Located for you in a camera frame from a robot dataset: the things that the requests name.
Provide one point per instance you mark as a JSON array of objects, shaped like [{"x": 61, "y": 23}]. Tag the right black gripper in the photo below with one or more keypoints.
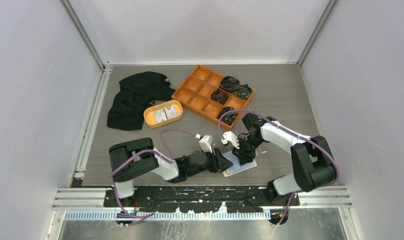
[{"x": 244, "y": 156}]

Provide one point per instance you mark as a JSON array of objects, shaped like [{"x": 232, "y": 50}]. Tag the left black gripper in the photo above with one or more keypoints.
[{"x": 219, "y": 162}]

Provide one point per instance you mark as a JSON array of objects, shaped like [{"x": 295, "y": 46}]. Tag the beige card holder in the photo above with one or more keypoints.
[{"x": 236, "y": 167}]

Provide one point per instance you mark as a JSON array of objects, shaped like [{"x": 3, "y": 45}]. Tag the orange oval tray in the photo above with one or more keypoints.
[{"x": 149, "y": 117}]

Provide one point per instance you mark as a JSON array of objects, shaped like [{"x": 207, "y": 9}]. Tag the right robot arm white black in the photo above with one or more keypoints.
[{"x": 312, "y": 161}]

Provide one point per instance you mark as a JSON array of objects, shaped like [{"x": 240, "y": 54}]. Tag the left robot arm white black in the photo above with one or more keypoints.
[{"x": 135, "y": 158}]

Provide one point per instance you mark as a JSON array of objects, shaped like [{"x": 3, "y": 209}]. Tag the right credit card in tray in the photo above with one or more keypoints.
[{"x": 171, "y": 111}]

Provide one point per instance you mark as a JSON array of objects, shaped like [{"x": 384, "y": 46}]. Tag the credit card in tray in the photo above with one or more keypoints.
[
  {"x": 171, "y": 111},
  {"x": 159, "y": 115}
]

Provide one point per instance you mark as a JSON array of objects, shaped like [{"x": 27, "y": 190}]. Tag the left credit card in tray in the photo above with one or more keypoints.
[{"x": 159, "y": 115}]

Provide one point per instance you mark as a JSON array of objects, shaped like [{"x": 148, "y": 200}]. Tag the green yellow rolled tie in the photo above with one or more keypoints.
[{"x": 229, "y": 117}]

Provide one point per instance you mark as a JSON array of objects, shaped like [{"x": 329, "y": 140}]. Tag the green patterned rolled tie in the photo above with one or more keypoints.
[{"x": 244, "y": 92}]

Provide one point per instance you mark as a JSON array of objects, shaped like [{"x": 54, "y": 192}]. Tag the dark red rolled tie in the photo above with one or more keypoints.
[{"x": 219, "y": 96}]

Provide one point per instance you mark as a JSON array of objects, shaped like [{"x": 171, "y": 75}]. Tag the dark brown rolled tie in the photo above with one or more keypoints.
[{"x": 230, "y": 84}]

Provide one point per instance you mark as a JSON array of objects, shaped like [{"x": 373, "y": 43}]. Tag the orange compartment organizer box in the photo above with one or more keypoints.
[{"x": 195, "y": 92}]

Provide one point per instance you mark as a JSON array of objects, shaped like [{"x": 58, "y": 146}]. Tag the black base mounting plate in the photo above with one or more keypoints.
[{"x": 204, "y": 199}]

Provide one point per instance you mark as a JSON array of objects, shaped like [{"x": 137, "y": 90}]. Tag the black cloth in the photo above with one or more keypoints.
[{"x": 137, "y": 93}]

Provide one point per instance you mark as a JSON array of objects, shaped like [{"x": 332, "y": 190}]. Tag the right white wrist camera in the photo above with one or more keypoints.
[{"x": 230, "y": 138}]

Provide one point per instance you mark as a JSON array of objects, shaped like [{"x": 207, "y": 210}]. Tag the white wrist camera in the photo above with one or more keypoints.
[
  {"x": 205, "y": 143},
  {"x": 230, "y": 138}
]

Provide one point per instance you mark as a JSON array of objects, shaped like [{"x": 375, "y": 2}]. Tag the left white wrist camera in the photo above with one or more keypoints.
[{"x": 205, "y": 143}]

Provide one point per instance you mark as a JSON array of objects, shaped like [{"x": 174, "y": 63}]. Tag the aluminium front frame rail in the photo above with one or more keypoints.
[{"x": 85, "y": 205}]

